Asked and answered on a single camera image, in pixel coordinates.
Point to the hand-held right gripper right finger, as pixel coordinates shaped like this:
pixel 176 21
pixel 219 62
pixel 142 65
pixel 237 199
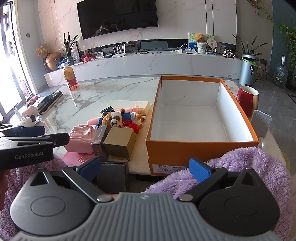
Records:
pixel 200 169

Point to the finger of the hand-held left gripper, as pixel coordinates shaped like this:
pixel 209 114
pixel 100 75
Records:
pixel 30 131
pixel 59 139

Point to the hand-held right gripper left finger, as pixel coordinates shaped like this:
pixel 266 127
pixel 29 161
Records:
pixel 90 165

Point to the dark grey box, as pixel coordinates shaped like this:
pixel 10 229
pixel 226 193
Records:
pixel 113 176

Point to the orange-edged white box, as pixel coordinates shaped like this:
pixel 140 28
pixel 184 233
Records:
pixel 166 153

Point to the pink embossed mat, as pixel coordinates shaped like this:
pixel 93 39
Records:
pixel 76 160

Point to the pink folded garment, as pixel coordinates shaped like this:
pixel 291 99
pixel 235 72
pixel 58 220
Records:
pixel 79 139

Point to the dark brown box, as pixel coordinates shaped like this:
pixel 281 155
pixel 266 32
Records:
pixel 99 141

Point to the black keyboard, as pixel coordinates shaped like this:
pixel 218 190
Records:
pixel 50 100

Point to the khaki cardboard box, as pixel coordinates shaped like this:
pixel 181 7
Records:
pixel 118 141

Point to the pink roll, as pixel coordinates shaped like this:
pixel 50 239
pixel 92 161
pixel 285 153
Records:
pixel 93 121

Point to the purple fleece robe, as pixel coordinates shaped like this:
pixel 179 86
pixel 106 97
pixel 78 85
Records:
pixel 245 158

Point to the brown white plush dog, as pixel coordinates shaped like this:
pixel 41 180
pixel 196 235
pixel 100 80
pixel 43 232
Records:
pixel 113 119

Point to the dark blue card holder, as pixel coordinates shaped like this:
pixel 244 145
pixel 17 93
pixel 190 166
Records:
pixel 107 110

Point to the red toy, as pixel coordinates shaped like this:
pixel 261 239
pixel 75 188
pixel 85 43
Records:
pixel 133 127

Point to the amber bottle box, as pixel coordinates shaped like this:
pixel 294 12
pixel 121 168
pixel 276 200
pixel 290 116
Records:
pixel 71 78

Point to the small white doll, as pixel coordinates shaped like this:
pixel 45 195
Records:
pixel 137 117

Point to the cream flat box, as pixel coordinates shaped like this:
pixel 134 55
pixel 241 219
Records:
pixel 126 105

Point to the bronze vase with dried flowers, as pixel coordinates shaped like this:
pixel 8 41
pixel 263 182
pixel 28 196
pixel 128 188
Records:
pixel 52 61

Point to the potted snake plant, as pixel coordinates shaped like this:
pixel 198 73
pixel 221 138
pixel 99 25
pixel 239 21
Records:
pixel 69 49

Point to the white router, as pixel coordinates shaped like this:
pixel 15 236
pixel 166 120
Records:
pixel 119 54

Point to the marble tv console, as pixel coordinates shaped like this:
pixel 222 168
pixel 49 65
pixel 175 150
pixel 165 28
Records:
pixel 138 66

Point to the silver planter with plant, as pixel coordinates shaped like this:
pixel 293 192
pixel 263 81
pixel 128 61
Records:
pixel 247 69

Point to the green painting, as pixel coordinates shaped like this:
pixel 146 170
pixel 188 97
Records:
pixel 192 39

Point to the brown teddy bear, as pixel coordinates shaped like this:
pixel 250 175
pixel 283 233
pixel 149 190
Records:
pixel 199 37

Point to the black television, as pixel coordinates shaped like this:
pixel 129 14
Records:
pixel 115 16

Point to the climbing vine plant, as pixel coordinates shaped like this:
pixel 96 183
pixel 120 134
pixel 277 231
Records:
pixel 290 46

